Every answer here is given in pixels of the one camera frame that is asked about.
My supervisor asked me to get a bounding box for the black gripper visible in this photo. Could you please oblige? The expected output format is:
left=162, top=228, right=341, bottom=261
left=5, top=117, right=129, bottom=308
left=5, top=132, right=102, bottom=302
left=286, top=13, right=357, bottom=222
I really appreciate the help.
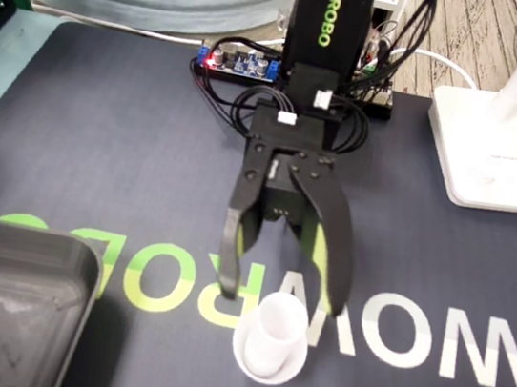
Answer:
left=211, top=97, right=377, bottom=321

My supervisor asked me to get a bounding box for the white plastic cup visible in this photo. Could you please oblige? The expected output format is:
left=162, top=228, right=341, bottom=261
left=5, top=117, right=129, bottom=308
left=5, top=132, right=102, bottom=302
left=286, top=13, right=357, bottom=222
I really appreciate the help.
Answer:
left=226, top=287, right=316, bottom=387

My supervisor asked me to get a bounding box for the servo driver board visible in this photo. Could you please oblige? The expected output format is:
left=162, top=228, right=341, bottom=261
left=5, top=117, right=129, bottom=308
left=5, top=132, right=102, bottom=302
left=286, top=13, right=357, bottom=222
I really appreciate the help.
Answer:
left=350, top=48, right=400, bottom=108

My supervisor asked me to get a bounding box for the blue circuit board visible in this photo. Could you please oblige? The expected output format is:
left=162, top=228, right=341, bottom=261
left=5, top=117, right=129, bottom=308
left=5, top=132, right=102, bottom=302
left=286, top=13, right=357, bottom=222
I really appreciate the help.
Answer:
left=193, top=39, right=284, bottom=85

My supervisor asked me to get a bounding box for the dark grey WOWROBO mat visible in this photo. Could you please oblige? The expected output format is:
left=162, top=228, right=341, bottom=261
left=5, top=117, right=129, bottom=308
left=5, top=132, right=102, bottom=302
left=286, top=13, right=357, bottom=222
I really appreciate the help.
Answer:
left=0, top=11, right=517, bottom=387

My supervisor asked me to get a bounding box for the white desk lamp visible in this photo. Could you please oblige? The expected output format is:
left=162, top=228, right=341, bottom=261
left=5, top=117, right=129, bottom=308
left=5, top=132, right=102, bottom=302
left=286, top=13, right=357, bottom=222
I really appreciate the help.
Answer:
left=415, top=0, right=517, bottom=215

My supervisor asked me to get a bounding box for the dark grey plastic tray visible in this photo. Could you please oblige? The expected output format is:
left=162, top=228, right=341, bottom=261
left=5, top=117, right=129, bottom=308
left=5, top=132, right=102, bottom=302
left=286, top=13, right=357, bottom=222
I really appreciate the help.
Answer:
left=0, top=218, right=109, bottom=387

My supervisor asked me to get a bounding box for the thin black cable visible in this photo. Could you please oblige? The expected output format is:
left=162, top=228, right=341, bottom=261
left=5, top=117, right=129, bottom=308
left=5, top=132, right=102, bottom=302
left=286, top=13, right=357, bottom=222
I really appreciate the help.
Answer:
left=331, top=0, right=441, bottom=164
left=184, top=30, right=290, bottom=134

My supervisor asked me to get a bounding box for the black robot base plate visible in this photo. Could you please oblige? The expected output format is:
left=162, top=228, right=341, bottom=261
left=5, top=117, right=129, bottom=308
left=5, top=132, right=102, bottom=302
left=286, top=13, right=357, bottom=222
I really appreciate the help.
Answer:
left=186, top=55, right=397, bottom=123

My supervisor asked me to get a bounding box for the white power cable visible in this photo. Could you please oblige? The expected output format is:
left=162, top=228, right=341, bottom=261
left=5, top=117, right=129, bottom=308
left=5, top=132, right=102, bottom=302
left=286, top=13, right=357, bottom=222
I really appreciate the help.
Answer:
left=384, top=45, right=482, bottom=91
left=30, top=1, right=206, bottom=46

